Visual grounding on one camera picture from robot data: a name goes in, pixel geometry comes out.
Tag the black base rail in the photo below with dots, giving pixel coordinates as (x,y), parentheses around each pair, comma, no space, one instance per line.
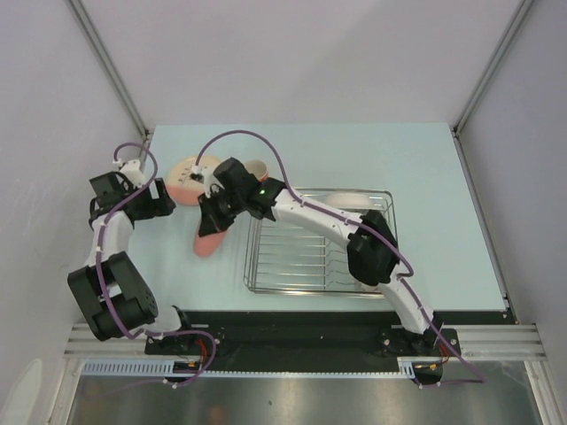
(312,342)

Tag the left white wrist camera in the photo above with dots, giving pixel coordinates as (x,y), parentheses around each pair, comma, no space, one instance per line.
(132,169)

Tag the orange ceramic mug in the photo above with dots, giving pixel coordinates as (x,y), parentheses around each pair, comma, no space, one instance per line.
(257,168)

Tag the beige pink floral plate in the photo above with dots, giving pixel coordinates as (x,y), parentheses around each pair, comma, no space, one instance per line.
(180,187)

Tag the chrome wire dish rack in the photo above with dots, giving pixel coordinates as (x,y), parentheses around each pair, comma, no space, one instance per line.
(286,259)

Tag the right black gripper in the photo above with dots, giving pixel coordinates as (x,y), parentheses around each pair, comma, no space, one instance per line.
(213,221)

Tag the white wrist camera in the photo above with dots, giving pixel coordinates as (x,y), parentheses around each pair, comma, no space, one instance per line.
(132,169)
(204,179)

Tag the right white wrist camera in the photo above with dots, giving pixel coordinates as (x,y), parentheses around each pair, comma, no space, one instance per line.
(204,179)

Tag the white ceramic plate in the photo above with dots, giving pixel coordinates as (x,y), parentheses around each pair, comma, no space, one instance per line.
(348,200)

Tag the pink plastic cup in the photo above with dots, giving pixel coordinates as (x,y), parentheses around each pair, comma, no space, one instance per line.
(206,246)

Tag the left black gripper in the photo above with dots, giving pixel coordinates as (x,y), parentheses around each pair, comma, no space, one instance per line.
(157,207)

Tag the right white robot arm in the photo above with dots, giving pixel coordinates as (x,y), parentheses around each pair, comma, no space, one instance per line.
(373,256)

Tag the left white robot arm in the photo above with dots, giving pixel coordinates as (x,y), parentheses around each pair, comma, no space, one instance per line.
(112,295)

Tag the white slotted cable duct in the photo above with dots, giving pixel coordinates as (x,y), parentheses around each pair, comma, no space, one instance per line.
(163,369)

